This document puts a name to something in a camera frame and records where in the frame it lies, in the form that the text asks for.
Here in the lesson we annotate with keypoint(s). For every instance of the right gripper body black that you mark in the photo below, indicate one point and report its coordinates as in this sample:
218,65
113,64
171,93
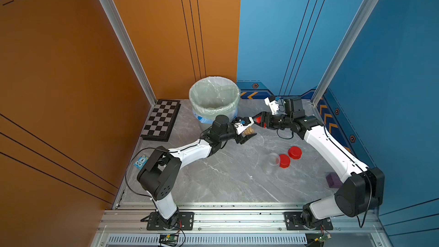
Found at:
280,121

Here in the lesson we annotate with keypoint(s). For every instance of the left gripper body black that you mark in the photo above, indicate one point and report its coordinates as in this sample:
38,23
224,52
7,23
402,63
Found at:
230,134

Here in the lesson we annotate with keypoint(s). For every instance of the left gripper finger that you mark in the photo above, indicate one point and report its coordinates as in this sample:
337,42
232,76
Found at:
243,121
243,138

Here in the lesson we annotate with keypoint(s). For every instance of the peanut jar back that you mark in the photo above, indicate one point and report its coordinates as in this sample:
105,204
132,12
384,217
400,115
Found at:
248,131

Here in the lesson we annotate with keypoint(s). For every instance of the peanut jar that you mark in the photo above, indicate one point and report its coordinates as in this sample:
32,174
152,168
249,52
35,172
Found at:
248,131
272,164

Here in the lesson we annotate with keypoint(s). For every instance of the red lid of front jar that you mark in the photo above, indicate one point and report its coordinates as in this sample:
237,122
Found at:
295,153

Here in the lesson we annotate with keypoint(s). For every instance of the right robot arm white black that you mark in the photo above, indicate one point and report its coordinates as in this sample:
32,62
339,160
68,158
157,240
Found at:
362,187

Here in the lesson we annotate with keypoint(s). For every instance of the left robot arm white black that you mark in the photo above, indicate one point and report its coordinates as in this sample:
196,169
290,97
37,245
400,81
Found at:
159,174

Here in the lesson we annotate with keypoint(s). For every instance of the translucent green bin liner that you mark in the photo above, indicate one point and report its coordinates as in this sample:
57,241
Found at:
213,96

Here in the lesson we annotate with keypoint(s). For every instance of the black white chessboard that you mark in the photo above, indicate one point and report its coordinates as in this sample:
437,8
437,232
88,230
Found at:
161,120

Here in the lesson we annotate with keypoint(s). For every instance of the purple block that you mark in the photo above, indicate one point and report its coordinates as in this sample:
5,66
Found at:
334,181

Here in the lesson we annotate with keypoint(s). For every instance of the small blue toy block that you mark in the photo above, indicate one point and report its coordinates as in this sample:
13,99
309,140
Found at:
140,162

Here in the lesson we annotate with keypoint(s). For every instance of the left green circuit board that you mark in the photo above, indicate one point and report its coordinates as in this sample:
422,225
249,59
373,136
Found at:
168,240

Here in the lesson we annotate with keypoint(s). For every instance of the green circuit board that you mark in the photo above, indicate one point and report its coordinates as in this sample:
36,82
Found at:
168,240
323,239

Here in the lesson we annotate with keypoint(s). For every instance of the right green circuit board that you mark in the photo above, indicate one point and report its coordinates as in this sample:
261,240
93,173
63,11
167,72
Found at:
323,239

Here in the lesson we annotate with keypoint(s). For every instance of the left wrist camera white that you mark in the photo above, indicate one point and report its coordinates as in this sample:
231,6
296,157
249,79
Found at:
240,129

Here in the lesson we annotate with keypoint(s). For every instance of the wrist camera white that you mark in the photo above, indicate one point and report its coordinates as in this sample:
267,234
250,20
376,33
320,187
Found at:
240,129
273,104

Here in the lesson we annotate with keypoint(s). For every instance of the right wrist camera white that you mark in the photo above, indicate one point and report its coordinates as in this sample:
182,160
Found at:
273,104

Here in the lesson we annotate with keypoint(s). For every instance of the right aluminium corner post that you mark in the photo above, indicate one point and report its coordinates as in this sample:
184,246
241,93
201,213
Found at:
353,31

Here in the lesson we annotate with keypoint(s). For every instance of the aluminium corner post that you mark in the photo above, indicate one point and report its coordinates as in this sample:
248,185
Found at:
353,31
122,34

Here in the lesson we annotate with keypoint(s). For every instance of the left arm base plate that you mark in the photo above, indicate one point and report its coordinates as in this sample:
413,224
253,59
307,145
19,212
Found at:
180,220

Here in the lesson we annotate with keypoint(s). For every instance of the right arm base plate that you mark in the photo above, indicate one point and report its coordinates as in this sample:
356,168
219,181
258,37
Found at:
294,222

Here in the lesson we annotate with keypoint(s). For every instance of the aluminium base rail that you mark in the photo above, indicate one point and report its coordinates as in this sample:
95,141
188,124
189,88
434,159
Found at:
236,225

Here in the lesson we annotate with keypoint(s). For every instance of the left aluminium corner post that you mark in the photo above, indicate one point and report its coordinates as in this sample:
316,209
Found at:
122,34

